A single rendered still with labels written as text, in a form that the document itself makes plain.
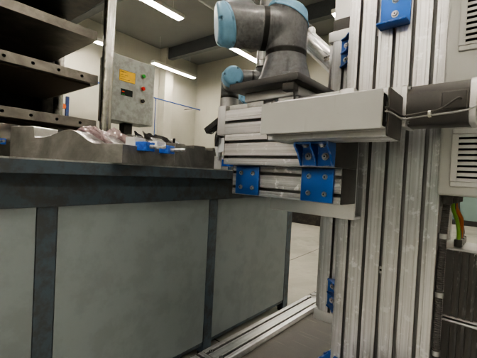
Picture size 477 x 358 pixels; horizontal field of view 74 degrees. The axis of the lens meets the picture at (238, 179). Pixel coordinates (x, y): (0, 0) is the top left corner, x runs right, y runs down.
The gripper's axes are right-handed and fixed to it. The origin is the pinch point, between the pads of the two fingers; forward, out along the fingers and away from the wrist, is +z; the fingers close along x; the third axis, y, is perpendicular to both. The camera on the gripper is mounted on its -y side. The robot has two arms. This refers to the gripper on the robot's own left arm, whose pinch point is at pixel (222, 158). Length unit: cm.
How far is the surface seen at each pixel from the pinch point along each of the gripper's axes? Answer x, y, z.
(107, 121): 2, -80, -19
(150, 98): 38, -87, -41
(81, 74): -9, -89, -43
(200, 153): -7.0, -6.1, -1.3
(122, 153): -48.9, -0.8, 2.0
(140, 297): -33, -8, 50
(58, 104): 11, -147, -35
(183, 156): -15.8, -7.3, 0.5
